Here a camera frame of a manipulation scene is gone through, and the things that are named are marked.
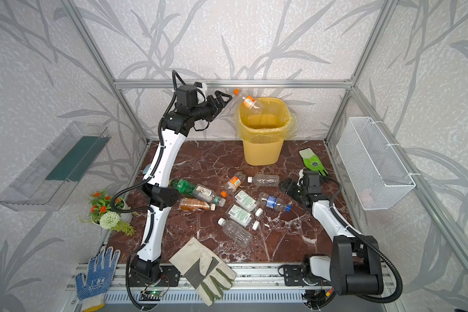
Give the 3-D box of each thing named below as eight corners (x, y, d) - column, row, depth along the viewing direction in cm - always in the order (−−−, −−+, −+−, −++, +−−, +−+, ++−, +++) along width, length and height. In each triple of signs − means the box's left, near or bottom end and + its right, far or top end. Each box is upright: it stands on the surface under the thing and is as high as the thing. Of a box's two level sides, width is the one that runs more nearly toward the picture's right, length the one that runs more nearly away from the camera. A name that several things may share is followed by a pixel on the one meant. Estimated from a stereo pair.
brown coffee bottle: (181, 212, 93) (178, 207, 88) (183, 203, 96) (180, 197, 91) (215, 212, 93) (213, 207, 88) (216, 203, 96) (214, 197, 91)
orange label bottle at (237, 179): (219, 195, 98) (218, 190, 94) (237, 174, 107) (236, 168, 103) (229, 202, 96) (228, 197, 92) (246, 179, 105) (246, 174, 101)
